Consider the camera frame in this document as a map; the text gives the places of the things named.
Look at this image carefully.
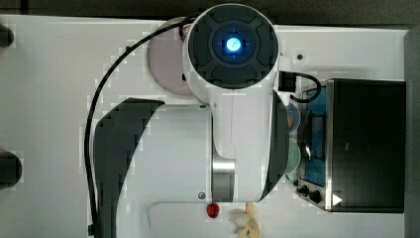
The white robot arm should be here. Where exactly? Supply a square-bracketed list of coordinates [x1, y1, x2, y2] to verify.
[93, 4, 288, 238]

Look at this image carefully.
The orange ball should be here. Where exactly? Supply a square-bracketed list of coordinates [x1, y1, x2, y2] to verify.
[287, 116, 292, 128]

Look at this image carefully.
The grey round plate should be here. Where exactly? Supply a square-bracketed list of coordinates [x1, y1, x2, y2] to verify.
[147, 27, 192, 96]

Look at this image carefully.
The blue bowl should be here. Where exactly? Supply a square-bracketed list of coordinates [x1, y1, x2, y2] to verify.
[286, 103, 301, 132]

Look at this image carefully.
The small red toy fruit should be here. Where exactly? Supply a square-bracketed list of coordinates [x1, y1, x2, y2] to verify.
[206, 202, 220, 219]

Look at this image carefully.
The green cup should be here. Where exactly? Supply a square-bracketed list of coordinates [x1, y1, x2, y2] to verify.
[285, 139, 301, 181]

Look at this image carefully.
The peeled toy banana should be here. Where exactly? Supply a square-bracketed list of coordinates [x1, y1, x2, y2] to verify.
[229, 202, 261, 238]

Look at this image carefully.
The black toaster oven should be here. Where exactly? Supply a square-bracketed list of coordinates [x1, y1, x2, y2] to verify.
[294, 78, 406, 213]

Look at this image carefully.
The black camera mount lower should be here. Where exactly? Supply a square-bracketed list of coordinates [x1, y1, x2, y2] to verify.
[0, 152, 23, 189]

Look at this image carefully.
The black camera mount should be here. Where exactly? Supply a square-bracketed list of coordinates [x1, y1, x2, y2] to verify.
[0, 24, 15, 48]
[0, 152, 23, 189]

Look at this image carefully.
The black camera mount upper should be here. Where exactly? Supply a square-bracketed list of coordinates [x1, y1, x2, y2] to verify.
[0, 24, 15, 48]

